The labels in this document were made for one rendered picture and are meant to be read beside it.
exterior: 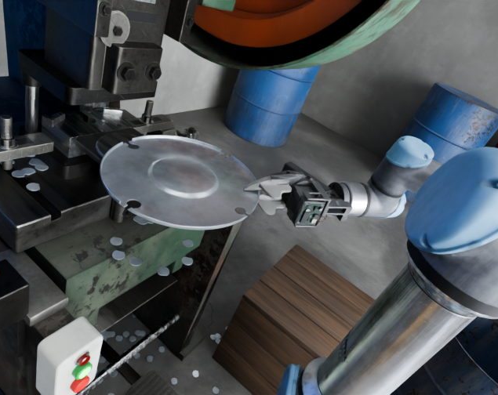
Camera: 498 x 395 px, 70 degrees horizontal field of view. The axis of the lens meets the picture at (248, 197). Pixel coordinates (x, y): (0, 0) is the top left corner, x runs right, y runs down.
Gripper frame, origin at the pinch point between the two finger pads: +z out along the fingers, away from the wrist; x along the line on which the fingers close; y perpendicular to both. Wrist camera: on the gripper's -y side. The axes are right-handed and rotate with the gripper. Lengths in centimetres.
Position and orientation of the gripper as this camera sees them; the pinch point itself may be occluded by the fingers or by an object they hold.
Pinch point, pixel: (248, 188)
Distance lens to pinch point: 69.1
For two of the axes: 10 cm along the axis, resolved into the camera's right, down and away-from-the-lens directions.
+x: -2.6, 7.9, 5.6
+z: -9.3, -0.4, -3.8
